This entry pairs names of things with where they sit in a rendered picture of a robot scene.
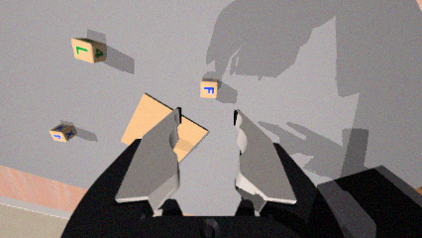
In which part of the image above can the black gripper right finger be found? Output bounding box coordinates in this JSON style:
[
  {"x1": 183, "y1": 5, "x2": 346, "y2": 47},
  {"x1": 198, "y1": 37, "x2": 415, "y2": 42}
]
[{"x1": 234, "y1": 109, "x2": 345, "y2": 238}]

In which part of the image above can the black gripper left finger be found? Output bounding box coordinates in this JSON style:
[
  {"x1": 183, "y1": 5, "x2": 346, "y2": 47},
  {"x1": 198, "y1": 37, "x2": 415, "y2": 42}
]
[{"x1": 60, "y1": 107, "x2": 182, "y2": 238}]

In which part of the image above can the tan flat mat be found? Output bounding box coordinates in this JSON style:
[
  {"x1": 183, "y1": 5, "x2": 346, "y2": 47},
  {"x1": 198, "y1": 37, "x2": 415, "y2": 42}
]
[{"x1": 121, "y1": 93, "x2": 208, "y2": 162}]

